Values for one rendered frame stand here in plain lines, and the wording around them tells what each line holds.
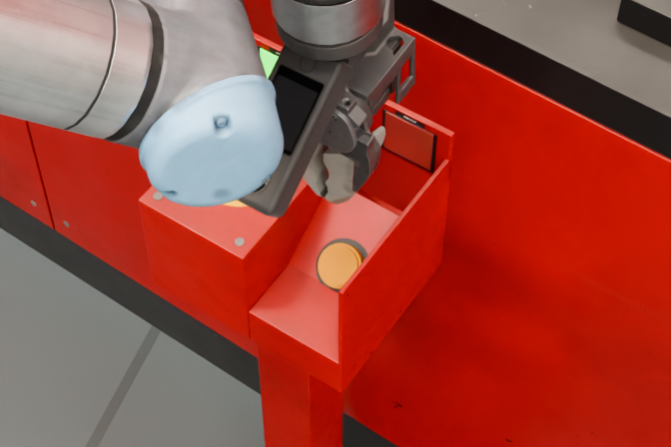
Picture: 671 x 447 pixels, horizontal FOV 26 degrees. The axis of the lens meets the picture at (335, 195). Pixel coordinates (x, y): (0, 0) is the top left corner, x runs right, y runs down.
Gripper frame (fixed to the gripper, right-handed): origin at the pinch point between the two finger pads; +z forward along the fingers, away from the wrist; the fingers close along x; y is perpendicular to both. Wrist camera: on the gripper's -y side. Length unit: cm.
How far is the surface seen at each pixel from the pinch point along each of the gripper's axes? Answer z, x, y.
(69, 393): 84, 46, -1
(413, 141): 3.2, -1.6, 9.8
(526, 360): 40.8, -11.5, 15.2
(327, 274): 11.9, 0.6, -0.3
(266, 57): 2.1, 12.9, 9.9
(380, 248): 3.2, -4.9, -0.1
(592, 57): -1.8, -11.2, 21.1
